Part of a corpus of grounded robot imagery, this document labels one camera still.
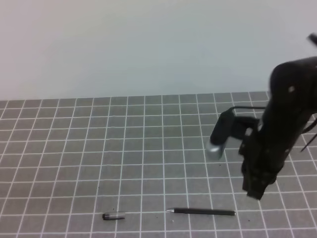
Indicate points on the clear black pen cap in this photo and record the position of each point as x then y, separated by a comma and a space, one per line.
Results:
113, 216

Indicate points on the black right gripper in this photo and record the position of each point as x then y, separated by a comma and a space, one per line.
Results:
264, 152

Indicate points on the black pen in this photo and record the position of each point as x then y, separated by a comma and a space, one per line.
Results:
197, 211

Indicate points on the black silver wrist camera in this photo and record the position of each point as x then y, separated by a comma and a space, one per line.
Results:
229, 125

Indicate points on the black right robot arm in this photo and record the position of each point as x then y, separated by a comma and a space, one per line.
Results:
293, 100

